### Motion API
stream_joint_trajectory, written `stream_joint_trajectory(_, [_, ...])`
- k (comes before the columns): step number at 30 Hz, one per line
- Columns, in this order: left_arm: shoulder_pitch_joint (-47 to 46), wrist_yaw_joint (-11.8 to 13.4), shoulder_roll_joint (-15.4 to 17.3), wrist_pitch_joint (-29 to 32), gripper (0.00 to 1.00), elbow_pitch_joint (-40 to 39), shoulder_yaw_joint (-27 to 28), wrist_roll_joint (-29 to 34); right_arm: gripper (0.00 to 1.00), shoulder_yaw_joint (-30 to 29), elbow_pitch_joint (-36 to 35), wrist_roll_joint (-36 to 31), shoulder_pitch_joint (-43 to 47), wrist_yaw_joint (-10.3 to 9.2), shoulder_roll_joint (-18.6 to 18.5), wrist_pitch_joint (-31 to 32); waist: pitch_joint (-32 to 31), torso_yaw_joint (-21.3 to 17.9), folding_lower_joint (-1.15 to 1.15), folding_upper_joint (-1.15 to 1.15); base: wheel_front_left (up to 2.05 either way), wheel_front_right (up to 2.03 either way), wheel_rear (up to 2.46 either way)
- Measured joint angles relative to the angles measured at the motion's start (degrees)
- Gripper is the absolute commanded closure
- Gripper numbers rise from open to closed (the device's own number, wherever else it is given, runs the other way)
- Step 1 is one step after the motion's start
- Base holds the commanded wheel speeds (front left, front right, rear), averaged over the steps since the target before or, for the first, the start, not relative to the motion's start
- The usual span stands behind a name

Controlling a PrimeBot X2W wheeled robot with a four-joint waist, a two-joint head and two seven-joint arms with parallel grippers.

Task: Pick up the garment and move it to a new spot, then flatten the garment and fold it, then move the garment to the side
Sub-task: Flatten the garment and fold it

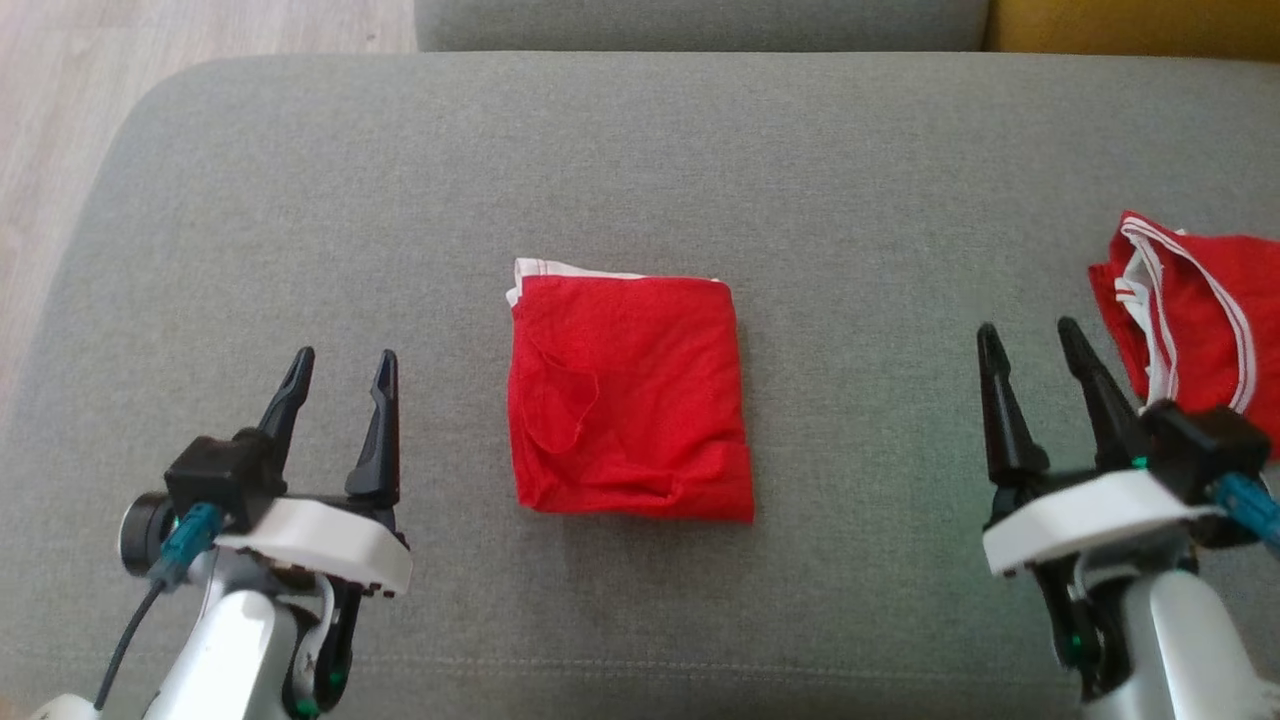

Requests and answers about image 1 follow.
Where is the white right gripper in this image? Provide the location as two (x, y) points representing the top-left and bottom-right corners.
(976, 316), (1227, 580)

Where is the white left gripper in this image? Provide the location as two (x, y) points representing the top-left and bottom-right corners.
(214, 346), (414, 600)

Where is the red garment white striped trim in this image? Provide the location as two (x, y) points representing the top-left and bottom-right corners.
(1088, 210), (1280, 461)

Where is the red garment wide white band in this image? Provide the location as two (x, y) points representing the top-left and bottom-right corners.
(505, 258), (757, 525)

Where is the yellow sofa back cushion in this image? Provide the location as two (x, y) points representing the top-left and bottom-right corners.
(984, 0), (1280, 64)

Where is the grey sofa seat cushion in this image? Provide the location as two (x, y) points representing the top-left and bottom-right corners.
(0, 51), (1280, 720)
(413, 0), (991, 54)

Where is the left arm teal plug cable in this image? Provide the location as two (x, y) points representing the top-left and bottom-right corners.
(95, 503), (224, 711)

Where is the arm teal plug cable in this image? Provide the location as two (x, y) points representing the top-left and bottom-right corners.
(1208, 471), (1280, 549)
(95, 503), (224, 711)

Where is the right arm teal plug cable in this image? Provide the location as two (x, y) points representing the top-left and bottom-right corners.
(1208, 471), (1280, 549)

